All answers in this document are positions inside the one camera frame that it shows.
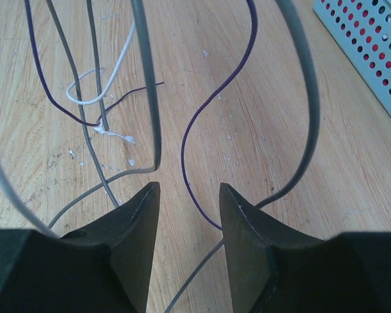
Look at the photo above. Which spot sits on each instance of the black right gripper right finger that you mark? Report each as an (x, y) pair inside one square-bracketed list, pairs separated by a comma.
[(275, 268)]

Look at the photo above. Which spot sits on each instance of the light blue plastic basket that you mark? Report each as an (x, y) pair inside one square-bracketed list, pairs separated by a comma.
[(362, 29)]

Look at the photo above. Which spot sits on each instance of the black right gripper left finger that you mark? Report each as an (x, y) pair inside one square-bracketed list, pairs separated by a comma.
[(104, 266)]

